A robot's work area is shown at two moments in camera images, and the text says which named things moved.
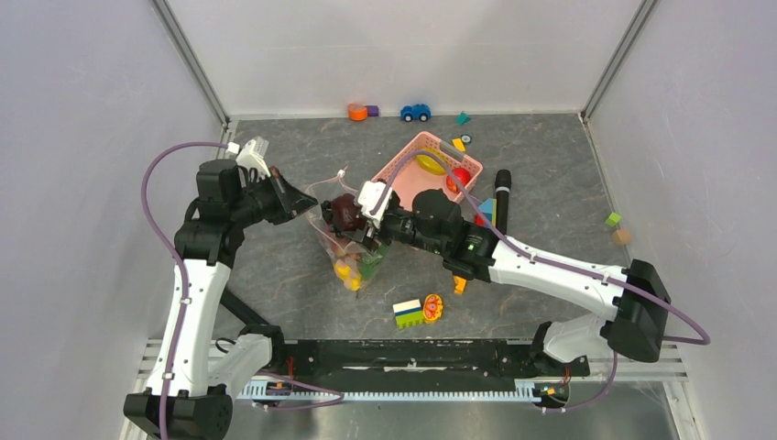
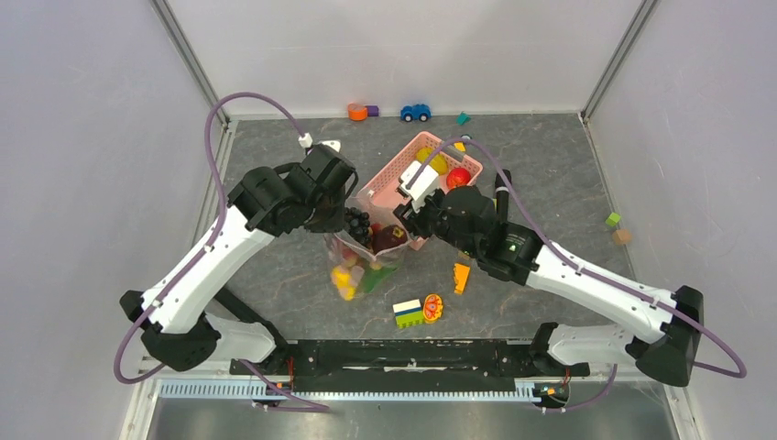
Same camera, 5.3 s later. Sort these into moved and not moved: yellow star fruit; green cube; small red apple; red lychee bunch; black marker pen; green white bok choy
Moved: green white bok choy; red lychee bunch
Not moved: small red apple; yellow star fruit; green cube; black marker pen
